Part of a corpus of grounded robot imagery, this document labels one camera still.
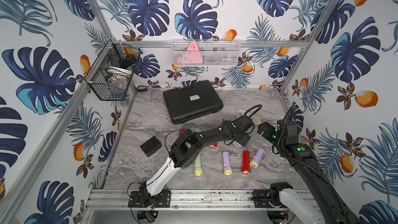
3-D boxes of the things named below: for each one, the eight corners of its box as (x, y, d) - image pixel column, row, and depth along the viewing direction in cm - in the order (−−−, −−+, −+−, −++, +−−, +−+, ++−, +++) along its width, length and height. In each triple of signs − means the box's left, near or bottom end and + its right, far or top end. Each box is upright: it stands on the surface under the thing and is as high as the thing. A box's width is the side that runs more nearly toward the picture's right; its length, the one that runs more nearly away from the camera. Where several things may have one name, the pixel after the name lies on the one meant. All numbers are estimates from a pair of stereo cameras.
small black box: (148, 157, 89) (146, 155, 86) (141, 148, 93) (139, 145, 90) (162, 146, 93) (161, 143, 91) (155, 138, 97) (154, 135, 94)
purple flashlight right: (248, 164, 87) (249, 163, 84) (258, 148, 93) (260, 146, 91) (255, 169, 85) (257, 168, 83) (265, 152, 91) (266, 150, 89)
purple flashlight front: (223, 175, 84) (224, 173, 81) (221, 154, 91) (222, 151, 88) (232, 174, 84) (233, 173, 81) (229, 154, 91) (230, 151, 88)
